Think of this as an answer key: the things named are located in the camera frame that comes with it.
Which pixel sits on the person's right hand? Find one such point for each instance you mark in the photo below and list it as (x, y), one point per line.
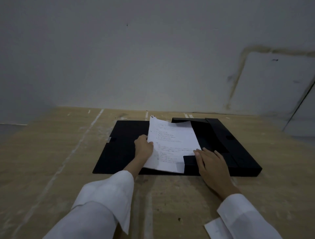
(215, 172)

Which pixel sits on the person's left forearm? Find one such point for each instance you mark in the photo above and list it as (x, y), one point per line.
(98, 206)

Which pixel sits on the person's left hand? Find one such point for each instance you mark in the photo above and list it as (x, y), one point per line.
(144, 150)

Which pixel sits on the white printed paper sheets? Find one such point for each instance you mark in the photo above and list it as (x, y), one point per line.
(172, 145)

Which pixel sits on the person's right forearm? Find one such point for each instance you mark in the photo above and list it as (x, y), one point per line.
(242, 218)

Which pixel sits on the person's left fingers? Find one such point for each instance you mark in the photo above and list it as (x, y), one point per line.
(141, 140)

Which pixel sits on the person's right thumb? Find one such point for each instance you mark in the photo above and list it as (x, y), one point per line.
(198, 160)

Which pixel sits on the black document box folder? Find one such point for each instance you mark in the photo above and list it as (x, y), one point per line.
(123, 150)

